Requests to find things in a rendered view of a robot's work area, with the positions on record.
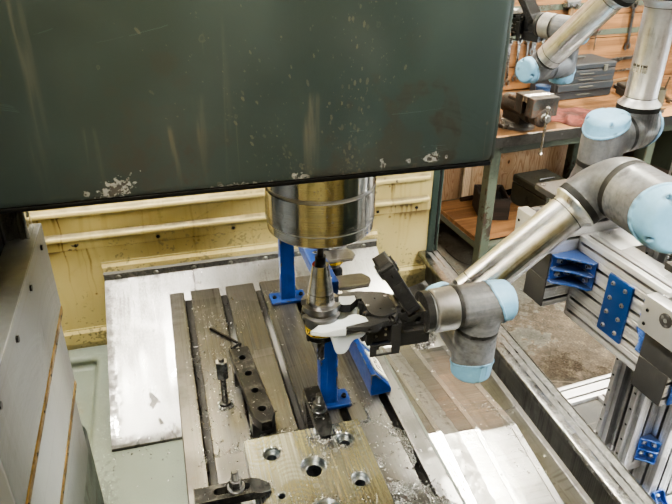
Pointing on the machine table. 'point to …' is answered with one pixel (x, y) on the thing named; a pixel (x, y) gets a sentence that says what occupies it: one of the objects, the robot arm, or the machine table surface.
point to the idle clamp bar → (245, 377)
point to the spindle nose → (321, 212)
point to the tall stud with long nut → (223, 380)
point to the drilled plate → (267, 467)
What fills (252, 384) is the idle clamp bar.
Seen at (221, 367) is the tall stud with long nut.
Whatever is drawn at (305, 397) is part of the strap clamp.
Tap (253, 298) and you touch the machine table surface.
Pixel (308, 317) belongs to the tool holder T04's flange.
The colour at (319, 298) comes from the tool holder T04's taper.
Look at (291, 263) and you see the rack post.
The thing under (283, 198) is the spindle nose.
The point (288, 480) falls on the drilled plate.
